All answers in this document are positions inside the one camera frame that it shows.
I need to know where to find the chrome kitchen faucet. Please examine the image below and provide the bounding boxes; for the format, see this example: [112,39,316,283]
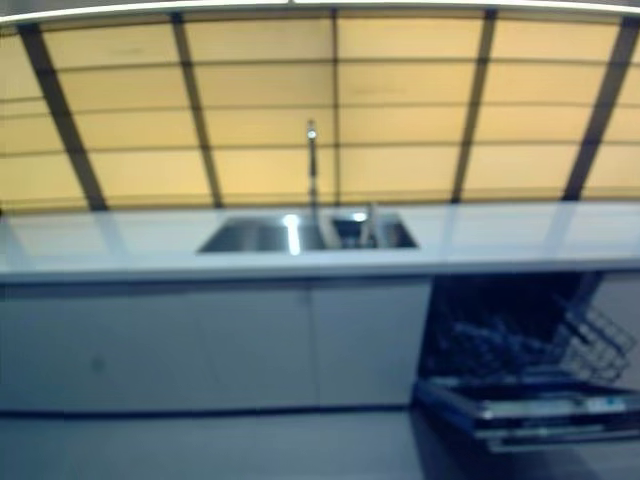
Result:
[304,118,321,224]

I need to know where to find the narrow white cabinet door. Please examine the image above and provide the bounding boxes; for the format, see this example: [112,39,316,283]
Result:
[308,277,435,409]

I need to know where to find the wide white cabinet door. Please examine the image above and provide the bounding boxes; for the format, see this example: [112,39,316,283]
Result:
[0,280,318,414]

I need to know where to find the open dishwasher door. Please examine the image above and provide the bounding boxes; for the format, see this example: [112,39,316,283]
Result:
[410,375,640,455]

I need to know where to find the yellow window blinds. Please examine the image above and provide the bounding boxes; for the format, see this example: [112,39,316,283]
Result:
[0,8,640,211]

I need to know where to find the wire dishwasher rack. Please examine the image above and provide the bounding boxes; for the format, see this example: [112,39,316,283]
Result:
[433,305,636,386]

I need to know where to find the stainless steel sink basin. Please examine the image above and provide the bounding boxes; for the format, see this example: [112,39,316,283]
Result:
[195,213,419,255]

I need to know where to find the white kitchen counter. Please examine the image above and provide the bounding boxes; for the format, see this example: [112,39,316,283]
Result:
[0,200,640,285]

